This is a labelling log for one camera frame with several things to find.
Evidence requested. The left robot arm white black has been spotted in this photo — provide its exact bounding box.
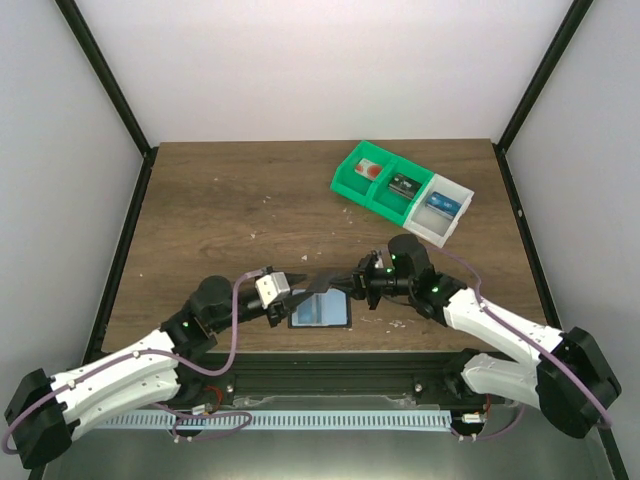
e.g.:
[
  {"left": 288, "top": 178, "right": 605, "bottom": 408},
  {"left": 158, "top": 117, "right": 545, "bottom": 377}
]
[{"left": 1, "top": 267, "right": 311, "bottom": 470}]

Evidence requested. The left black frame post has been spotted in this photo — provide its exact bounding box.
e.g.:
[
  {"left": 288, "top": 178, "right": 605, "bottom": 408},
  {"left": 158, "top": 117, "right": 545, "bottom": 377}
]
[{"left": 53, "top": 0, "right": 154, "bottom": 156}]

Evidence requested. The black aluminium front rail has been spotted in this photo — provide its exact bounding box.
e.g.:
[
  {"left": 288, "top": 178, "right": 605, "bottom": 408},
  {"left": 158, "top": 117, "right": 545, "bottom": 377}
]
[{"left": 169, "top": 352, "right": 486, "bottom": 409}]

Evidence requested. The blue vip card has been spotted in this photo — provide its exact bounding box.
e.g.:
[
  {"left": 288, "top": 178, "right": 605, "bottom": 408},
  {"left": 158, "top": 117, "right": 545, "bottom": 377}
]
[{"left": 292, "top": 294, "right": 324, "bottom": 326}]

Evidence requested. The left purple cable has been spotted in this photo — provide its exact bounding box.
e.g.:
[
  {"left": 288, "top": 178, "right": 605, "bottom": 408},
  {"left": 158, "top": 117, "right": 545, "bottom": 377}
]
[{"left": 0, "top": 267, "right": 274, "bottom": 456}]

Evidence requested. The light blue slotted cable duct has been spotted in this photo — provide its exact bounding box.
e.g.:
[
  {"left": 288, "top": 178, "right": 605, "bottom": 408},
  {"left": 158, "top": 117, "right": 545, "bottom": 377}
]
[{"left": 99, "top": 410, "right": 452, "bottom": 433}]

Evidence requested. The black card holder wallet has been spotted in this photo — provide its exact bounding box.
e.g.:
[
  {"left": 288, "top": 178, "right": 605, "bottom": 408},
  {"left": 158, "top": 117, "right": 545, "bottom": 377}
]
[{"left": 288, "top": 288, "right": 352, "bottom": 329}]

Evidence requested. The purple cable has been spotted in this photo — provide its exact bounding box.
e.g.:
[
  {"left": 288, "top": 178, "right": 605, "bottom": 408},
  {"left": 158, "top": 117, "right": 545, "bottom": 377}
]
[
  {"left": 0, "top": 267, "right": 274, "bottom": 456},
  {"left": 429, "top": 244, "right": 614, "bottom": 441}
]

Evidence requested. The black frame post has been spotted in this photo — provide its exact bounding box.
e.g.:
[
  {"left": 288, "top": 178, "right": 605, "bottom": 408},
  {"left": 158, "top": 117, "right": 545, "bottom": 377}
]
[
  {"left": 53, "top": 0, "right": 154, "bottom": 156},
  {"left": 492, "top": 0, "right": 594, "bottom": 151}
]

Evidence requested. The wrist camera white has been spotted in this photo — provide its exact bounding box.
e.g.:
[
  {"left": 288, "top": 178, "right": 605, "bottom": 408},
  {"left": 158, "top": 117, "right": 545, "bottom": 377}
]
[
  {"left": 254, "top": 272, "right": 291, "bottom": 309},
  {"left": 371, "top": 248, "right": 388, "bottom": 269}
]

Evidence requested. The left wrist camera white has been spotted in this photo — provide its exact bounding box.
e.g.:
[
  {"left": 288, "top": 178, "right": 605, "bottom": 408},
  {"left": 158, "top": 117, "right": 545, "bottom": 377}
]
[{"left": 254, "top": 272, "right": 291, "bottom": 309}]

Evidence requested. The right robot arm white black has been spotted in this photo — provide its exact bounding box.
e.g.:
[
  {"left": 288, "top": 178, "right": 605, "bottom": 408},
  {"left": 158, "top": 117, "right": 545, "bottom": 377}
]
[{"left": 328, "top": 234, "right": 621, "bottom": 438}]

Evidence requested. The green bin middle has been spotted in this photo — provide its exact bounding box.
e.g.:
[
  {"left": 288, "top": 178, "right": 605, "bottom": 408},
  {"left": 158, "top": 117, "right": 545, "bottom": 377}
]
[{"left": 369, "top": 157, "right": 435, "bottom": 226}]

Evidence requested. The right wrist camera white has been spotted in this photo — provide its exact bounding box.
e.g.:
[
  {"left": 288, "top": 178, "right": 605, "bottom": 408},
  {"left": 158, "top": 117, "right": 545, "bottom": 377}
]
[{"left": 371, "top": 248, "right": 388, "bottom": 269}]

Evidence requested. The white bin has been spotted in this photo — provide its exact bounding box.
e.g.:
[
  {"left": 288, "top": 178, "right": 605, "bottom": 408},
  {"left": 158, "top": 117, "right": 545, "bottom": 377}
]
[{"left": 403, "top": 174, "right": 474, "bottom": 247}]

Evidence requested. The red white card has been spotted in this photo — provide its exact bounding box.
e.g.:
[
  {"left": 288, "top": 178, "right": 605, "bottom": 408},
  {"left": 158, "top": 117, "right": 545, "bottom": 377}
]
[{"left": 354, "top": 158, "right": 383, "bottom": 181}]

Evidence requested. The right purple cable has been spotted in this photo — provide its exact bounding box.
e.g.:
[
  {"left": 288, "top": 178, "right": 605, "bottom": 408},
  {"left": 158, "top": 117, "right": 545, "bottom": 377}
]
[{"left": 429, "top": 244, "right": 614, "bottom": 441}]

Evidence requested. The right black frame post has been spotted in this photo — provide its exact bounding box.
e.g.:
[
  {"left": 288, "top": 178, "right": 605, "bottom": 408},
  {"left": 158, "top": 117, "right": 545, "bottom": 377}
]
[{"left": 492, "top": 0, "right": 594, "bottom": 151}]

